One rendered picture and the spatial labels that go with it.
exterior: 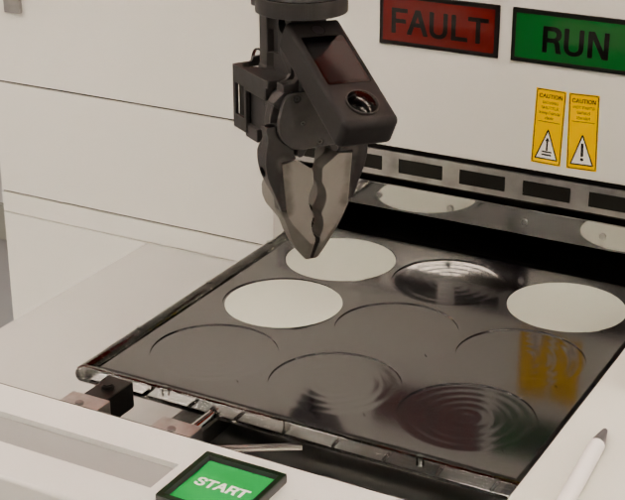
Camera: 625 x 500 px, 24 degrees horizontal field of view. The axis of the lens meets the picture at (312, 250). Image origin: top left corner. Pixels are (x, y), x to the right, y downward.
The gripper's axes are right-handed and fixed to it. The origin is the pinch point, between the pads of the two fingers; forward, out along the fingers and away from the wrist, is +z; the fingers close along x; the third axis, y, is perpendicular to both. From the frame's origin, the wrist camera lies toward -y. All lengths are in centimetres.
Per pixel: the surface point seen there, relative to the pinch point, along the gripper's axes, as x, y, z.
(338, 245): -10.7, 14.6, 7.3
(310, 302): -2.1, 4.6, 7.3
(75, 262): 3, 51, 20
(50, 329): 14.0, 26.3, 15.3
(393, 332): -5.3, -3.6, 7.4
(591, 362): -16.0, -15.8, 7.3
